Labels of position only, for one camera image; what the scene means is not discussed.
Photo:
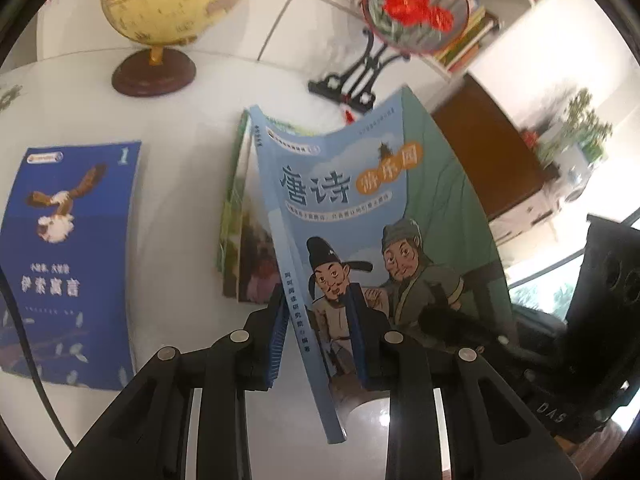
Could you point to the white bookshelf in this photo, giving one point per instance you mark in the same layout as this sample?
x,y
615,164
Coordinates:
x,y
300,15

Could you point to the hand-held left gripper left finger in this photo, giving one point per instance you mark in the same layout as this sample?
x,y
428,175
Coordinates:
x,y
275,340

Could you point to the red tassel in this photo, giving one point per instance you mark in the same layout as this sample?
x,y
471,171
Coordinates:
x,y
350,117

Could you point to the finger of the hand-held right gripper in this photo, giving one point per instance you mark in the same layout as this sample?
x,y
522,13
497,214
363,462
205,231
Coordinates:
x,y
460,330

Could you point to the blue book with eagle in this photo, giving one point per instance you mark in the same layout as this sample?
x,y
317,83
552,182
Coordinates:
x,y
75,260

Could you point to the grey box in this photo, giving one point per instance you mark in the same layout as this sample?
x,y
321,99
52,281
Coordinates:
x,y
575,175

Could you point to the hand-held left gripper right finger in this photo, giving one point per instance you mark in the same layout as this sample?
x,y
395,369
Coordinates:
x,y
357,330

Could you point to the brown wooden cabinet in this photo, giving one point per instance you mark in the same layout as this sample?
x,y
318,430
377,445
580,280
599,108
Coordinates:
x,y
480,140

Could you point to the yellow desk globe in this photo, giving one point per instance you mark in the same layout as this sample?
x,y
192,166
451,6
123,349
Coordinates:
x,y
165,0

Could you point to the light blue poetry book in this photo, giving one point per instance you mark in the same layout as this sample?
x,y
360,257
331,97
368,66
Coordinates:
x,y
350,200

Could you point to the green book with yellow flowers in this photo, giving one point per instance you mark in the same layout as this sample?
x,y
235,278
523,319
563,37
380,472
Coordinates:
x,y
227,240

